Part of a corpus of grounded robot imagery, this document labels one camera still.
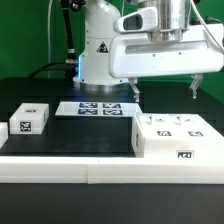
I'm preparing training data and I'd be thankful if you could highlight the white cabinet top box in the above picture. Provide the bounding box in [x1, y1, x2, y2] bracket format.
[9, 103, 49, 134]

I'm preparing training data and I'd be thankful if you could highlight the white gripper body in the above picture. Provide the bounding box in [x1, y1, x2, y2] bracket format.
[109, 30, 224, 78]

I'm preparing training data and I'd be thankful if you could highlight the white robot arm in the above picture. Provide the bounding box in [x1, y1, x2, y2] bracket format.
[60, 0, 224, 92]

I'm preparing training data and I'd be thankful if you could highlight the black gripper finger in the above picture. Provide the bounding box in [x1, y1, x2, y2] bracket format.
[128, 78, 140, 102]
[189, 74, 203, 99]

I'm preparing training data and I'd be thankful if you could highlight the white marker base plate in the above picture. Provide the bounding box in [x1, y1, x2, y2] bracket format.
[55, 101, 142, 117]

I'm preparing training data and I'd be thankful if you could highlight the white cabinet body box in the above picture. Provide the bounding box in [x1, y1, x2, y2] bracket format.
[131, 113, 224, 160]

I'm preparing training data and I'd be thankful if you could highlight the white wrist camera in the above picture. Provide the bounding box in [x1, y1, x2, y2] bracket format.
[113, 7, 158, 33]

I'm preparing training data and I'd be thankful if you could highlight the white thin cable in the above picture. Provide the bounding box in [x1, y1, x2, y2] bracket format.
[47, 0, 54, 80]

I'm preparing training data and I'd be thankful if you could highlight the white table border frame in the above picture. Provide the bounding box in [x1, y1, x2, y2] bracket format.
[0, 121, 224, 185]

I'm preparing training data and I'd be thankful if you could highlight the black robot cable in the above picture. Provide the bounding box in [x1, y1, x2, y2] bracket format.
[27, 0, 87, 80]

